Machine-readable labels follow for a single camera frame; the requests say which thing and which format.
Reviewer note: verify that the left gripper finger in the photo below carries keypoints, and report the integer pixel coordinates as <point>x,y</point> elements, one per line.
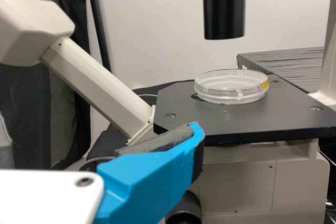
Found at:
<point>147,179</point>

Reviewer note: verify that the petri dish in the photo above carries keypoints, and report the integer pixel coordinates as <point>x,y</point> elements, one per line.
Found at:
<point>231,86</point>

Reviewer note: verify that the cream microscope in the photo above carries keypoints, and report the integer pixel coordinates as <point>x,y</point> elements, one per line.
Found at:
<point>236,129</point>

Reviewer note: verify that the black platform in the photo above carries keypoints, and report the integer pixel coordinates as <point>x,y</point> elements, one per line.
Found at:
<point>288,64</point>

